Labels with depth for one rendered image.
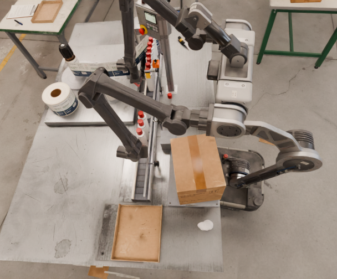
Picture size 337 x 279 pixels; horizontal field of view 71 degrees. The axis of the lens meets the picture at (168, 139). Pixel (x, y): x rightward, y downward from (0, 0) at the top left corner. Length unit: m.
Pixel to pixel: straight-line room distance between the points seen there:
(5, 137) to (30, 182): 1.62
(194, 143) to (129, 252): 0.70
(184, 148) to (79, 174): 0.76
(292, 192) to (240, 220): 0.55
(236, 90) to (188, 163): 0.47
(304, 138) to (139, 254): 1.15
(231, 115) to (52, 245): 1.24
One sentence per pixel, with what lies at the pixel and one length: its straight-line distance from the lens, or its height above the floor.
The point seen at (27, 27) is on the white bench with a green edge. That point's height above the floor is 0.80.
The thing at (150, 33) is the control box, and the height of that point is 1.32.
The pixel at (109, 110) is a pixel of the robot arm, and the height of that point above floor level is 1.44.
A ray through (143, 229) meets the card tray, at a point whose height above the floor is 0.83.
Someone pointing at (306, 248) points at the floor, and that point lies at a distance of 2.43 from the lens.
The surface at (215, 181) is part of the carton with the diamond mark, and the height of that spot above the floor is 1.12.
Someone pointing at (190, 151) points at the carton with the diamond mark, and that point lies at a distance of 1.24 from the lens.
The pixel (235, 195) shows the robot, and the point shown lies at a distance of 2.10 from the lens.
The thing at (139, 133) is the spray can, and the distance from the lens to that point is 1.39.
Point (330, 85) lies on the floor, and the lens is 3.32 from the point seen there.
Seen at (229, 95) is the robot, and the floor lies 1.53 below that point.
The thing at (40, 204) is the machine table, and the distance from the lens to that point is 1.74.
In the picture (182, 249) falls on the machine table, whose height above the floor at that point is 0.83.
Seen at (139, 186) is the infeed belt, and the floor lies 0.88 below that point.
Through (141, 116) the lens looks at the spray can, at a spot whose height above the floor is 1.07.
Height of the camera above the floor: 2.24
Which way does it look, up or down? 61 degrees down
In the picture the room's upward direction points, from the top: 12 degrees counter-clockwise
